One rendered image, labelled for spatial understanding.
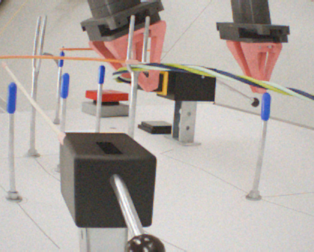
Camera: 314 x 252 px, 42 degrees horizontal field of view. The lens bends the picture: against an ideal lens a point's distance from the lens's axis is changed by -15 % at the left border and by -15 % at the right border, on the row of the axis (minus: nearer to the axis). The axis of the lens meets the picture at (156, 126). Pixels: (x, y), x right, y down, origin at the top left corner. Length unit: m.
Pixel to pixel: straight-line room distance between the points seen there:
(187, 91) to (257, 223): 0.26
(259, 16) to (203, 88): 0.13
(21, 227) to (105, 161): 0.12
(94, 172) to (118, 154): 0.01
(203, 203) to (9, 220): 0.16
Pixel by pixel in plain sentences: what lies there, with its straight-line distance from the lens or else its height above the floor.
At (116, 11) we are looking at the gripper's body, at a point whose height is 1.29.
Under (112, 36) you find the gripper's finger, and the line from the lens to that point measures 0.47.
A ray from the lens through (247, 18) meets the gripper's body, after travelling 0.59.
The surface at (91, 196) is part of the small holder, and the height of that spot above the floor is 1.37.
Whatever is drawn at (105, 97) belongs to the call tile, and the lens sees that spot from 0.69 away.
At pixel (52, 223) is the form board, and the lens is 0.29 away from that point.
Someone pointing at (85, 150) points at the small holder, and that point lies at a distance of 0.18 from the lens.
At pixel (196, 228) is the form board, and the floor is 1.25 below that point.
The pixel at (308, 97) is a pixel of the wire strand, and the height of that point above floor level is 1.23.
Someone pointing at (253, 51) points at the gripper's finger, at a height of 1.11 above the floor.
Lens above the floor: 1.48
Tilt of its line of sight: 37 degrees down
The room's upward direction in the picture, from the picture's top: 48 degrees counter-clockwise
